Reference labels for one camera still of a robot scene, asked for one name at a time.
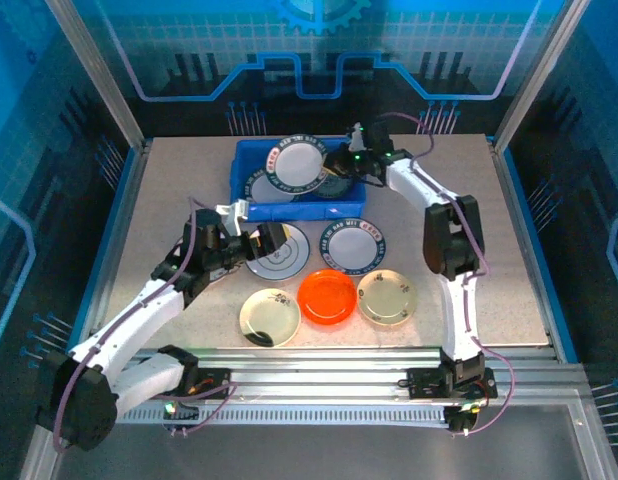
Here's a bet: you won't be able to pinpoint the blue plastic bin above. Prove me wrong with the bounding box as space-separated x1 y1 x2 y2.
228 135 368 222

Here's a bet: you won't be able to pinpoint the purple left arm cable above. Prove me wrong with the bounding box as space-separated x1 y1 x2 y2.
52 197 240 454

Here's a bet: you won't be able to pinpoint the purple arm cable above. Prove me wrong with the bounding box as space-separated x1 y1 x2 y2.
377 112 518 439
52 197 240 454

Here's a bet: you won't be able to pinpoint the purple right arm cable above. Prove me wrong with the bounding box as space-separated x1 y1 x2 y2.
377 112 518 439

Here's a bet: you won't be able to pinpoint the cream plate small dark flowers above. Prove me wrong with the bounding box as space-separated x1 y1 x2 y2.
356 268 419 327

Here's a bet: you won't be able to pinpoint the grey plate quatrefoil print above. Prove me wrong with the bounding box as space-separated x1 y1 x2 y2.
245 223 311 282

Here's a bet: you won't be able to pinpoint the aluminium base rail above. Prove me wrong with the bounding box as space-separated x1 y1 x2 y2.
56 344 593 401

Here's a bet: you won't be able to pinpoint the aluminium frame post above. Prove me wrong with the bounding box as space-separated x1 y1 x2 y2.
44 0 150 154
492 0 593 154

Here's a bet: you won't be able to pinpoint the translucent orange-red plate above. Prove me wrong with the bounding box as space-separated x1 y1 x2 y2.
297 268 359 326

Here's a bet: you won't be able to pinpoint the aluminium side rail blue edge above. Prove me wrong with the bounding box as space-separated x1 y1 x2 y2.
488 137 580 364
78 139 153 351

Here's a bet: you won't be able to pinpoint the slotted grey cable duct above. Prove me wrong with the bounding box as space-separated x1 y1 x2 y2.
116 402 458 427

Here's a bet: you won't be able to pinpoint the cream plate with black blotch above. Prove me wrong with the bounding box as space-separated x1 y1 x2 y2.
238 288 303 349

